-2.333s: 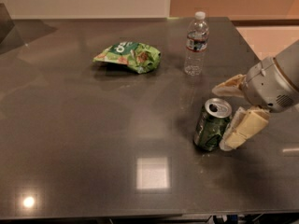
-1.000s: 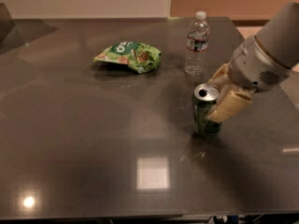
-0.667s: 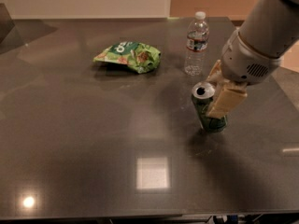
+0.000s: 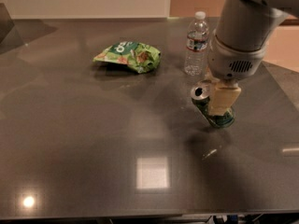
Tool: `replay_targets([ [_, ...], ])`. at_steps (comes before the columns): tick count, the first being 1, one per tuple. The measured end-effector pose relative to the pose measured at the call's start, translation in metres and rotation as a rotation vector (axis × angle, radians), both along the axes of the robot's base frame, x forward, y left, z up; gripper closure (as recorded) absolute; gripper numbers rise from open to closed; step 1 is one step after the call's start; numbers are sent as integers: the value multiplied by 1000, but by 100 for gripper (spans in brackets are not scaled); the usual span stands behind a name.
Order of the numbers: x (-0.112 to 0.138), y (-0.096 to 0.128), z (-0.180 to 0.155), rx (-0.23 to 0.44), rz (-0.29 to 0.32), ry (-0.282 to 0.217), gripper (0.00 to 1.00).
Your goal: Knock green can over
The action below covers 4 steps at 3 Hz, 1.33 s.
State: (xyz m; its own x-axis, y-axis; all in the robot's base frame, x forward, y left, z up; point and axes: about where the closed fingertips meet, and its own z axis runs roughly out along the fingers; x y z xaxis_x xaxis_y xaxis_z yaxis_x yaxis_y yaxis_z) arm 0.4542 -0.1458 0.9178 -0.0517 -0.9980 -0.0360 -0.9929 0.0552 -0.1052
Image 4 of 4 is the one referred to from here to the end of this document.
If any green soda can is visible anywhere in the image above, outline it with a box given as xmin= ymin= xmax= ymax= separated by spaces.
xmin=191 ymin=80 xmax=235 ymax=129

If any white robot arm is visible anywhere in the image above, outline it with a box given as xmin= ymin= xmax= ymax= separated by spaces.
xmin=208 ymin=0 xmax=299 ymax=116

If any green chip bag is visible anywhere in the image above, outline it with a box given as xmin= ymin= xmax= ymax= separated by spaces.
xmin=93 ymin=41 xmax=161 ymax=74

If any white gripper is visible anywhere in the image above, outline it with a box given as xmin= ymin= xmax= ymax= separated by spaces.
xmin=205 ymin=32 xmax=266 ymax=116

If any clear plastic water bottle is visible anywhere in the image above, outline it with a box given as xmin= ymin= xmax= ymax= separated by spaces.
xmin=184 ymin=11 xmax=209 ymax=76

